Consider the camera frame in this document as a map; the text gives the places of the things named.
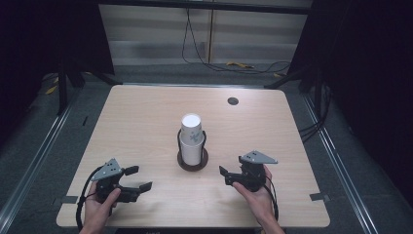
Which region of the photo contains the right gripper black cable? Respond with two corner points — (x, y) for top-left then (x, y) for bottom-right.
(264, 175), (281, 222)

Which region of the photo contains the person's right hand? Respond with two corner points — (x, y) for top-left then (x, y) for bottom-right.
(231, 164), (279, 227)

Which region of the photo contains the long yellow strip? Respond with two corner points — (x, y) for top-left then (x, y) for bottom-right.
(225, 59), (255, 70)

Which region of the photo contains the grey tape piece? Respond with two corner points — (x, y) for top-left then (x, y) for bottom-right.
(308, 191), (331, 203)
(60, 195), (80, 206)

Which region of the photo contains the black metal stand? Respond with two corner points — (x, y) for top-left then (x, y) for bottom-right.
(56, 58), (124, 117)
(263, 64), (324, 118)

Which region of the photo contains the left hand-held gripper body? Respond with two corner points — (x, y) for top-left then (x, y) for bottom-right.
(90, 158), (131, 204)

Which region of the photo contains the black crossbar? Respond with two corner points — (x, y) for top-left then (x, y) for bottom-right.
(96, 0), (315, 16)

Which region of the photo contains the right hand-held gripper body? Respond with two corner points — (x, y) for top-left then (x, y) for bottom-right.
(238, 149), (280, 193)

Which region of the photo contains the hanging black cable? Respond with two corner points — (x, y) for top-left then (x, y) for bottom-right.
(180, 7), (292, 75)

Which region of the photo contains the person's left hand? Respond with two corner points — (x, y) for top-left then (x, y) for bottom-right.
(80, 180), (123, 229)

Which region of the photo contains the aluminium floor rail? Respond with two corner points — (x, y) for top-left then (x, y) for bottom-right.
(299, 93), (380, 234)
(0, 82), (84, 226)

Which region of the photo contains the dark curtain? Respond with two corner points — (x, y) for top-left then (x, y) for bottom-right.
(287, 0), (413, 199)
(0, 0), (115, 149)

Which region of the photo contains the black wire cup holder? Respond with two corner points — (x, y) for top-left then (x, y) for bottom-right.
(176, 128), (209, 173)

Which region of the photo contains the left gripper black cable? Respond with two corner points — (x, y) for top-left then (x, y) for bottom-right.
(75, 165), (103, 232)

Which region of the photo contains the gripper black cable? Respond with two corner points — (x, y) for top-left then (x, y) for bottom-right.
(264, 175), (281, 222)
(75, 165), (103, 232)

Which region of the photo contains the bundle of black cables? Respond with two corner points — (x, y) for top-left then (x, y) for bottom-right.
(298, 82), (333, 143)

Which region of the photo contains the floral print paper cup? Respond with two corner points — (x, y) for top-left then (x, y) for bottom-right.
(180, 112), (204, 146)

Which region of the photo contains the white paper cup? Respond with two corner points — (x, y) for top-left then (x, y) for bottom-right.
(178, 136), (206, 167)

